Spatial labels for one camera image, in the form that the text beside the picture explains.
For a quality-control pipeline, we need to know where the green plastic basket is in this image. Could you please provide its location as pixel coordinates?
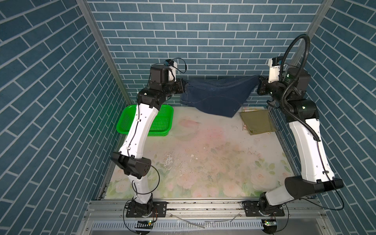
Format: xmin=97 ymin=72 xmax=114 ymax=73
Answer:
xmin=116 ymin=105 xmax=174 ymax=137

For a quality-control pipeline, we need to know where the olive khaki skirt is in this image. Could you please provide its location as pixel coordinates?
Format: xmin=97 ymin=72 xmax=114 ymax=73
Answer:
xmin=240 ymin=110 xmax=276 ymax=135

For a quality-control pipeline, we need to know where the dark navy skirt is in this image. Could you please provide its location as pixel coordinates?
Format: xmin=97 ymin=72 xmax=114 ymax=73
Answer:
xmin=180 ymin=75 xmax=259 ymax=118

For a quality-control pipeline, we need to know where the floral pastel skirt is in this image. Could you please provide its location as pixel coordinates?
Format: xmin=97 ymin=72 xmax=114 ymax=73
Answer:
xmin=240 ymin=107 xmax=265 ymax=131

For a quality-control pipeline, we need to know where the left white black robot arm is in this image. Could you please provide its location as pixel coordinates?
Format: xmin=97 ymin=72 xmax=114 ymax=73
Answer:
xmin=111 ymin=78 xmax=186 ymax=217

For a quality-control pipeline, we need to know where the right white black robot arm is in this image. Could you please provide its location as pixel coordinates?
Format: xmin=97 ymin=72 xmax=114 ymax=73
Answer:
xmin=257 ymin=66 xmax=344 ymax=216

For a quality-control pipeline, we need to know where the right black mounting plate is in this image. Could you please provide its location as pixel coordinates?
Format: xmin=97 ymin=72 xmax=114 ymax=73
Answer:
xmin=241 ymin=200 xmax=285 ymax=217

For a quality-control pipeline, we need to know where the black mounting plate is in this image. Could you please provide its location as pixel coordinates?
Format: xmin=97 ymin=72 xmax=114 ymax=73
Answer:
xmin=241 ymin=200 xmax=285 ymax=217
xmin=125 ymin=201 xmax=167 ymax=218

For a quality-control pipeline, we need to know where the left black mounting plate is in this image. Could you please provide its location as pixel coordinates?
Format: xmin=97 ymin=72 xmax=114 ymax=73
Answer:
xmin=125 ymin=201 xmax=167 ymax=218

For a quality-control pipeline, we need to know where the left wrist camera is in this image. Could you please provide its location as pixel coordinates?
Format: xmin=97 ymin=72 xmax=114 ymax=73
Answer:
xmin=150 ymin=59 xmax=178 ymax=85

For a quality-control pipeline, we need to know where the right aluminium corner post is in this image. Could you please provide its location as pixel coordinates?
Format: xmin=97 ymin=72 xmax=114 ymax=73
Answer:
xmin=266 ymin=0 xmax=335 ymax=111

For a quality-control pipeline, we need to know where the aluminium corner post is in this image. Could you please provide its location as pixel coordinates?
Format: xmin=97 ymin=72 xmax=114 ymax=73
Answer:
xmin=76 ymin=0 xmax=133 ymax=105
xmin=266 ymin=0 xmax=335 ymax=111

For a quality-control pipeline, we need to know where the left aluminium corner post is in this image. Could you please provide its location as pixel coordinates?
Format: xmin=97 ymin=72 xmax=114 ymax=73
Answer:
xmin=76 ymin=0 xmax=133 ymax=105

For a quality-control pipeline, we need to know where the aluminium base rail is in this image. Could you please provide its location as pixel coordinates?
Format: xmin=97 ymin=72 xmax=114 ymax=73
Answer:
xmin=84 ymin=198 xmax=327 ymax=221

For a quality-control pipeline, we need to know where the white slotted cable duct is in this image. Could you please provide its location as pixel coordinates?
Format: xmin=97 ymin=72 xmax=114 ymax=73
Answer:
xmin=91 ymin=219 xmax=264 ymax=232

